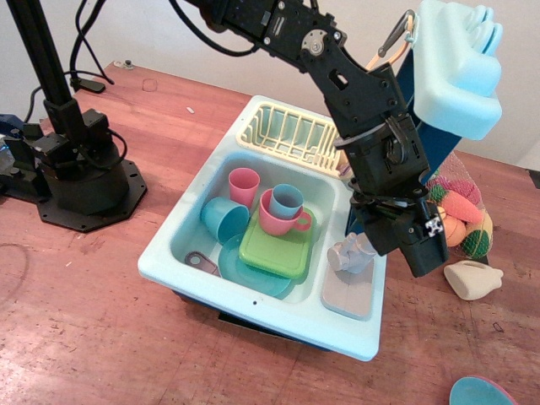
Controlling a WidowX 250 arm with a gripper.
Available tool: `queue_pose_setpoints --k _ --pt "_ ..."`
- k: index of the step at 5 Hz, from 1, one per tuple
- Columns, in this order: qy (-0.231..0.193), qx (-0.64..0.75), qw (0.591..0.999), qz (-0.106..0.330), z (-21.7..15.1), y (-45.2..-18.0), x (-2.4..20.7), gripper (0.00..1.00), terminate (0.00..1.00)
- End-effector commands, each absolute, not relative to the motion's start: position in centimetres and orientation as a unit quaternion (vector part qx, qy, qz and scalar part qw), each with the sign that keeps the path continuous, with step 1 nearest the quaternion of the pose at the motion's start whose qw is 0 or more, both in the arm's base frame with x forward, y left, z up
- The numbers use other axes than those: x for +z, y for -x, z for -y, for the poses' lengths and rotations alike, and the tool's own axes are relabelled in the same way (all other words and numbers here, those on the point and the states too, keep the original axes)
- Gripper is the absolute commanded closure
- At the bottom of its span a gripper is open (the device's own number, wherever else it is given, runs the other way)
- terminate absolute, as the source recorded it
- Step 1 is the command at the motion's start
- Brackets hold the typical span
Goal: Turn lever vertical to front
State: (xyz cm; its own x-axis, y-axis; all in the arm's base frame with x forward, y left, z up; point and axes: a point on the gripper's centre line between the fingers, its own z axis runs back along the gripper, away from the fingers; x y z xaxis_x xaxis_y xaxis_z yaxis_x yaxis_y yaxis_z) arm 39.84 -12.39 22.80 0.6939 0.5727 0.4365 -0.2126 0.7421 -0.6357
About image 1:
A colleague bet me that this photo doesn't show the teal plate in sink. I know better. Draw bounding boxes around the teal plate in sink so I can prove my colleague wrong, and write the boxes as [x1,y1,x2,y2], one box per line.
[218,235,291,296]

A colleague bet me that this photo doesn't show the pink mug with handle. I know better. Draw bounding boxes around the pink mug with handle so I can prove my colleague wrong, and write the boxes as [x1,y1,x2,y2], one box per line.
[258,189,312,236]

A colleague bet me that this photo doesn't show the cream toy bottle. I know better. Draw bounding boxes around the cream toy bottle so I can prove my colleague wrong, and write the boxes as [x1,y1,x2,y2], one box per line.
[444,261,504,301]

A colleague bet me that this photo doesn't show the teal plate at edge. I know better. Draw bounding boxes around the teal plate at edge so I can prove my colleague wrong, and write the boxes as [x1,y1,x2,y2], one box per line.
[449,375,518,405]

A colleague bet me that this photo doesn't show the teal cup lying sideways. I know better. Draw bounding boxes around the teal cup lying sideways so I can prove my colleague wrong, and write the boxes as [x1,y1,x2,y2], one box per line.
[200,197,250,245]

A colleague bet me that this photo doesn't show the brown utensil handle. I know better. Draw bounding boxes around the brown utensil handle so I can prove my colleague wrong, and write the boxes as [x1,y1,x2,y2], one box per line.
[184,251,221,277]

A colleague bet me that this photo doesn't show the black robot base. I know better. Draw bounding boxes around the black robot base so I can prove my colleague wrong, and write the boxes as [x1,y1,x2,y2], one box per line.
[1,109,148,232]

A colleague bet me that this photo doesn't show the blue backboard with shelf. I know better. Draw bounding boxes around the blue backboard with shelf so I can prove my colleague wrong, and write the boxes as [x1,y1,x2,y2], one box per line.
[344,0,504,237]

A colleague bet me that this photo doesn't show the net bag of toy food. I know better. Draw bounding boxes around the net bag of toy food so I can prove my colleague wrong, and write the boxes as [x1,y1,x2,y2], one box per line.
[427,154,494,260]

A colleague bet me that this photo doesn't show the cream dish rack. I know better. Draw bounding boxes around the cream dish rack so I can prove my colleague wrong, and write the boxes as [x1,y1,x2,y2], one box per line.
[236,100,341,178]

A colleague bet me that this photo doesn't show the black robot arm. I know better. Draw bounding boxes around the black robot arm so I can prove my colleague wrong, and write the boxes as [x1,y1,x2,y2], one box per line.
[197,1,448,277]

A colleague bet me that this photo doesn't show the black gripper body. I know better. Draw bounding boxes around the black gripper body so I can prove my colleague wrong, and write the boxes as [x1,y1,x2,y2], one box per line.
[335,116,447,256]

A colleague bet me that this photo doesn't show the black cable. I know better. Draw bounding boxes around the black cable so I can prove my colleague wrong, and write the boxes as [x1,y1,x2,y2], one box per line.
[69,0,115,85]

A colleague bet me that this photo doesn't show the pink tumbler cup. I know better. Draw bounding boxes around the pink tumbler cup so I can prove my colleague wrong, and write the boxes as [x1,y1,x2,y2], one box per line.
[229,167,260,209]

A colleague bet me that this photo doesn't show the grey toy faucet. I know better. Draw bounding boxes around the grey toy faucet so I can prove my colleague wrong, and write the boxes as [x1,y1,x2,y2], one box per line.
[321,233,376,320]

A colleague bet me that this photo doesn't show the light blue toy sink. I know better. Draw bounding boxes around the light blue toy sink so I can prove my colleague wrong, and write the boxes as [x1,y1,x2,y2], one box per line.
[138,96,386,361]

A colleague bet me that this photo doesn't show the green cutting board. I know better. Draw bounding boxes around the green cutting board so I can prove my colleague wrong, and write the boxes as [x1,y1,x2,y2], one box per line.
[239,209,316,279]

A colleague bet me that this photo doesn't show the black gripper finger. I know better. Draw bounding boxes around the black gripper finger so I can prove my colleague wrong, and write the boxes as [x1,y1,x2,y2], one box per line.
[401,240,449,278]

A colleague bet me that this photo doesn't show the grey faucet lever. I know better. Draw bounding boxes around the grey faucet lever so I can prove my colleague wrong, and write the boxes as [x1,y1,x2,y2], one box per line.
[343,233,358,255]

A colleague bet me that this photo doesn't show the grey hanging utensil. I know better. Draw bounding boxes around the grey hanging utensil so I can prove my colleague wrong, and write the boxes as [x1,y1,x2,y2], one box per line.
[377,9,416,57]

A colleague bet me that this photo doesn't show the toy dish brush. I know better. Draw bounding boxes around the toy dish brush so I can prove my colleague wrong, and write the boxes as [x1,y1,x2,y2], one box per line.
[365,37,413,70]

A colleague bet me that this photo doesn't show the blue-grey small cup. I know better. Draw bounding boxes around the blue-grey small cup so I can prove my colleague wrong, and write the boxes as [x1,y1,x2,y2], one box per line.
[269,184,304,219]

